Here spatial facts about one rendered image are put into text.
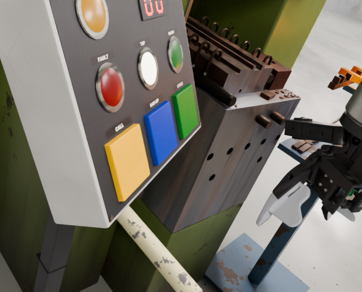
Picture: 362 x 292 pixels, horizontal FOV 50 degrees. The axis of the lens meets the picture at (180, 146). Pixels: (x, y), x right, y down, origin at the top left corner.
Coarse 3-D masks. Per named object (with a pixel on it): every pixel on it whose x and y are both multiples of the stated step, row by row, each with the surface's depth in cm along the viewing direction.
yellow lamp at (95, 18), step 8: (88, 0) 41; (96, 0) 42; (88, 8) 41; (96, 8) 42; (104, 8) 44; (88, 16) 41; (96, 16) 42; (104, 16) 44; (88, 24) 41; (96, 24) 42; (104, 24) 44; (96, 32) 42
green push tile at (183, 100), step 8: (184, 88) 64; (192, 88) 67; (176, 96) 61; (184, 96) 63; (192, 96) 67; (176, 104) 61; (184, 104) 63; (192, 104) 67; (176, 112) 62; (184, 112) 63; (192, 112) 67; (184, 120) 63; (192, 120) 67; (184, 128) 63; (192, 128) 67; (184, 136) 63
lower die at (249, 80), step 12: (204, 36) 112; (192, 48) 104; (204, 48) 106; (216, 48) 108; (240, 48) 116; (192, 60) 104; (204, 60) 101; (216, 60) 102; (228, 60) 102; (240, 60) 105; (216, 72) 99; (228, 72) 97; (240, 72) 100; (252, 72) 104; (264, 72) 108; (228, 84) 99; (240, 84) 103; (252, 84) 107; (264, 84) 112
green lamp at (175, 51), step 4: (172, 44) 60; (176, 44) 62; (172, 48) 60; (176, 48) 61; (180, 48) 63; (172, 52) 60; (176, 52) 61; (180, 52) 63; (172, 56) 60; (176, 56) 61; (180, 56) 63; (172, 60) 60; (176, 60) 61; (180, 60) 63; (176, 64) 62; (180, 64) 63
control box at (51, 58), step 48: (0, 0) 37; (48, 0) 36; (0, 48) 40; (48, 48) 38; (96, 48) 43; (144, 48) 52; (48, 96) 40; (96, 96) 43; (144, 96) 53; (48, 144) 43; (96, 144) 43; (144, 144) 52; (48, 192) 46; (96, 192) 43
